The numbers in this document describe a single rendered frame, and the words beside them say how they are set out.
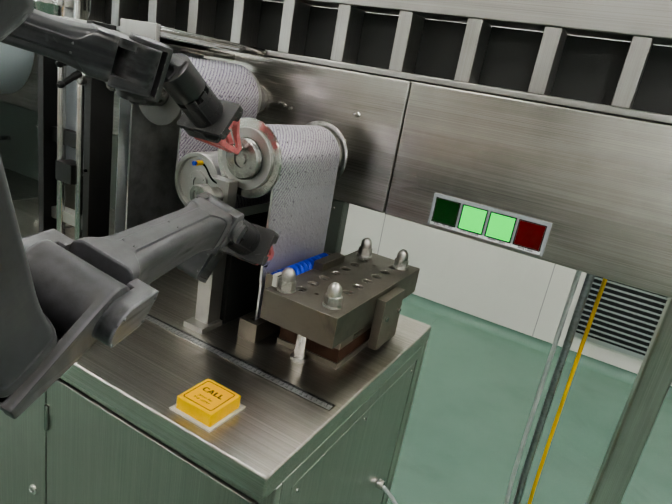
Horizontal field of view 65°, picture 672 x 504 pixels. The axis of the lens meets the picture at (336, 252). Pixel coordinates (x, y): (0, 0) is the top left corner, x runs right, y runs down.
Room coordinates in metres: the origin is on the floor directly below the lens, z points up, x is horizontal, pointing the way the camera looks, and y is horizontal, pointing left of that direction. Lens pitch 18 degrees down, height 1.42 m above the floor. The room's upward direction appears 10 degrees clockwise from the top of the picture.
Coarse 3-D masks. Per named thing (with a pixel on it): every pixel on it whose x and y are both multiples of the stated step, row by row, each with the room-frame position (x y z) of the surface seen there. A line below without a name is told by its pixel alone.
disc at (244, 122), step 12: (240, 120) 0.99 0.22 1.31; (252, 120) 0.98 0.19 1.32; (264, 132) 0.96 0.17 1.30; (276, 144) 0.95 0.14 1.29; (276, 156) 0.95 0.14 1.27; (276, 168) 0.95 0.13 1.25; (276, 180) 0.95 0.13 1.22; (240, 192) 0.98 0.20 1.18; (252, 192) 0.97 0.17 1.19; (264, 192) 0.96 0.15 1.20
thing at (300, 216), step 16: (272, 192) 0.95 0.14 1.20; (288, 192) 1.00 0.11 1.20; (304, 192) 1.05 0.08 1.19; (320, 192) 1.11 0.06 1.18; (272, 208) 0.96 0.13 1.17; (288, 208) 1.01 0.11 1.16; (304, 208) 1.06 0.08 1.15; (320, 208) 1.12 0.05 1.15; (272, 224) 0.96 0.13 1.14; (288, 224) 1.01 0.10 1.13; (304, 224) 1.07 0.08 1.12; (320, 224) 1.13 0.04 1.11; (288, 240) 1.02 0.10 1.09; (304, 240) 1.08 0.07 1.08; (320, 240) 1.14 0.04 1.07; (288, 256) 1.03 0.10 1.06; (304, 256) 1.09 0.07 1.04
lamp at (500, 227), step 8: (496, 216) 1.08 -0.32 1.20; (504, 216) 1.08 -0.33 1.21; (488, 224) 1.09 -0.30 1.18; (496, 224) 1.08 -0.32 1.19; (504, 224) 1.07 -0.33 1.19; (512, 224) 1.07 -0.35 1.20; (488, 232) 1.09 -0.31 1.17; (496, 232) 1.08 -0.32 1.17; (504, 232) 1.07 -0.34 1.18; (504, 240) 1.07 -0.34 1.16
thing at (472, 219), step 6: (468, 210) 1.11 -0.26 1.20; (474, 210) 1.10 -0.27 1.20; (480, 210) 1.10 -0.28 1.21; (462, 216) 1.11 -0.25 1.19; (468, 216) 1.11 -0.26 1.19; (474, 216) 1.10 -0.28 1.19; (480, 216) 1.10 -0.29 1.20; (462, 222) 1.11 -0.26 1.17; (468, 222) 1.11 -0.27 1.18; (474, 222) 1.10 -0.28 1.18; (480, 222) 1.09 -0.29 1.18; (462, 228) 1.11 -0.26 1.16; (468, 228) 1.10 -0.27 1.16; (474, 228) 1.10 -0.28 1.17; (480, 228) 1.09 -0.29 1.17
